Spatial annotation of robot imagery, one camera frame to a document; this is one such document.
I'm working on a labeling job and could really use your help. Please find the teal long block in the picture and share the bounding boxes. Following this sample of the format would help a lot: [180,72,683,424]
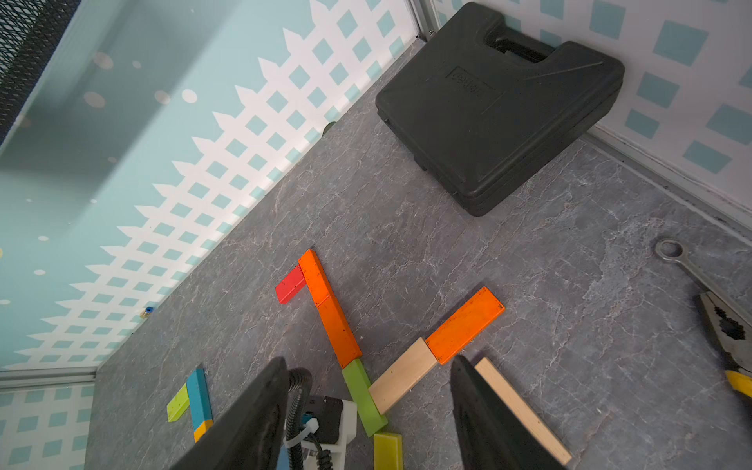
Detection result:
[186,367,213,429]

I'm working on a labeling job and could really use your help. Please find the yellow handled pliers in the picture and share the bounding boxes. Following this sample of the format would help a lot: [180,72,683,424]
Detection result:
[654,238,751,403]

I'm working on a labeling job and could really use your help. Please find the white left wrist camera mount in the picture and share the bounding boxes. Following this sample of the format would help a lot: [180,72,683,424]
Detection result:
[301,396,358,470]

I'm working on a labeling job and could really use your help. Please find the orange block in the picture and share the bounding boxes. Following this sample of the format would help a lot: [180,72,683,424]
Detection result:
[317,297,362,369]
[426,287,505,364]

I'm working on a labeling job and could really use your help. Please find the red-orange block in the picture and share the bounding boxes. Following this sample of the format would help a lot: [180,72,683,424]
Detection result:
[299,250,334,306]

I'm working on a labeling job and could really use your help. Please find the black wire mesh basket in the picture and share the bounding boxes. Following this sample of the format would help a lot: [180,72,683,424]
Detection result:
[1,0,80,138]

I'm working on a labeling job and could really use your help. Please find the black plastic tool case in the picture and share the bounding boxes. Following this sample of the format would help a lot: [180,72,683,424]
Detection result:
[375,2,625,217]

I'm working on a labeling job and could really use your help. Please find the tan wooden short block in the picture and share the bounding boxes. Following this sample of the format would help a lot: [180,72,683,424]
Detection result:
[369,338,439,414]

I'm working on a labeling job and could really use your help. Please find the red short block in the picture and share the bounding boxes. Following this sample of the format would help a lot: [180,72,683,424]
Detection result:
[275,266,307,305]

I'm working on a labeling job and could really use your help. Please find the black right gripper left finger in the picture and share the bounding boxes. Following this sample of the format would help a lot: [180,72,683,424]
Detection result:
[172,358,289,469]

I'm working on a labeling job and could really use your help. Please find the yellow long block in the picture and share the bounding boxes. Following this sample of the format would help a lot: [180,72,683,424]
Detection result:
[373,432,403,470]

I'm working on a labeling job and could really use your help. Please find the yellow-orange long block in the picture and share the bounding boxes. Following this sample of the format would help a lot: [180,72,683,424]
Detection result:
[194,419,213,443]

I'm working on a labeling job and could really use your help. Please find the tan wooden long block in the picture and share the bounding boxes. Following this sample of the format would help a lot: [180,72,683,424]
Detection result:
[475,358,572,466]

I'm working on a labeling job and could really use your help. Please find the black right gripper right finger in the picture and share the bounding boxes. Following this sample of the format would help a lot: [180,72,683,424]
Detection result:
[450,356,564,470]

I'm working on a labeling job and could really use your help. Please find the lime green short block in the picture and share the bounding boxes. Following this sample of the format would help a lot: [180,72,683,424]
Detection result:
[166,384,190,423]

